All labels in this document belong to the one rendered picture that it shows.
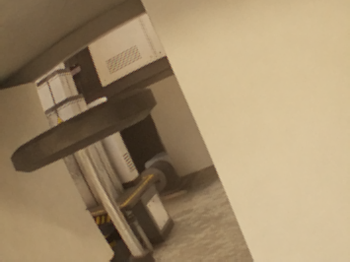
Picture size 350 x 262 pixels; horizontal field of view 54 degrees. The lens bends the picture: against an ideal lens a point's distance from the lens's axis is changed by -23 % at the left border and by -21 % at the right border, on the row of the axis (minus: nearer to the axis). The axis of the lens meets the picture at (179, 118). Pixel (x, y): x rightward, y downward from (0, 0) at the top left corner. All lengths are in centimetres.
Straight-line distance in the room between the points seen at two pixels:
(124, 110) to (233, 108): 26
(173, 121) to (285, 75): 198
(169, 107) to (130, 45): 46
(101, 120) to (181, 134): 178
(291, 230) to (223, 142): 16
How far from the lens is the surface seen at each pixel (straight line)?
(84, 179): 177
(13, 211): 96
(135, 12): 105
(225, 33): 46
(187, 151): 243
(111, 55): 258
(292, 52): 46
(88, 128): 65
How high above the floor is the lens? 59
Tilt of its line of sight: 3 degrees down
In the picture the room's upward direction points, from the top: 24 degrees counter-clockwise
